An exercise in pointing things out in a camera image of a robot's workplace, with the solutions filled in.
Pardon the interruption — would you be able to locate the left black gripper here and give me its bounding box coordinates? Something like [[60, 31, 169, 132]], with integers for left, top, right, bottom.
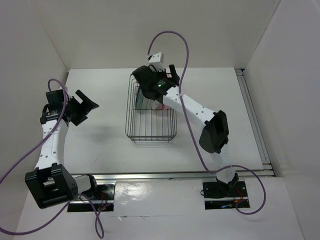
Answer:
[[63, 90, 98, 126]]

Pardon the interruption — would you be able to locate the dark wire dish rack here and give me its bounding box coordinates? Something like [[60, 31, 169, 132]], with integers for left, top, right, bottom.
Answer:
[[125, 75, 178, 144]]

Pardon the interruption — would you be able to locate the blue floral green plate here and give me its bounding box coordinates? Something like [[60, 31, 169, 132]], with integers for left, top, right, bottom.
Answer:
[[135, 89, 144, 110]]

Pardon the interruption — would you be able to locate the white plate dark rim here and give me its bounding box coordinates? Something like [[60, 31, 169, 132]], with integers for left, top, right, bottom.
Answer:
[[151, 100, 160, 111]]

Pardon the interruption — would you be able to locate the clear glass plate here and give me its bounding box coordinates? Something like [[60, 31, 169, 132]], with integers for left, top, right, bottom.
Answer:
[[141, 98, 153, 110]]

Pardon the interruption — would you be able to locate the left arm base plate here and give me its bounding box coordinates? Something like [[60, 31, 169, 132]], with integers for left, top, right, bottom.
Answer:
[[67, 183, 116, 213]]

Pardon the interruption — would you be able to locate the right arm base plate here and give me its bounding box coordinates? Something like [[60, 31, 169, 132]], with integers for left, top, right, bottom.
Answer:
[[200, 181, 250, 210]]

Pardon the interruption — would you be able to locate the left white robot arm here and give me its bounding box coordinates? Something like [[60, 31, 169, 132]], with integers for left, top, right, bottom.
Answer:
[[25, 89, 99, 209]]

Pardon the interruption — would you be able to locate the pink plastic plate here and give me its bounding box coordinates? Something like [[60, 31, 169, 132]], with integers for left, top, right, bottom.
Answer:
[[156, 73, 171, 110]]

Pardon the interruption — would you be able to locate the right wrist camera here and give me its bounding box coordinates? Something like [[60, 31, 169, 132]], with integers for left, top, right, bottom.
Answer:
[[148, 52, 165, 72]]

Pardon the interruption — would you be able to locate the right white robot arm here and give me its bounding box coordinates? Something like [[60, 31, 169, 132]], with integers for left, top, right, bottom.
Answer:
[[132, 64, 236, 196]]

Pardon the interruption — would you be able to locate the aluminium front rail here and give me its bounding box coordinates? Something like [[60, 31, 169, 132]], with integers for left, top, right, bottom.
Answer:
[[69, 167, 275, 183]]

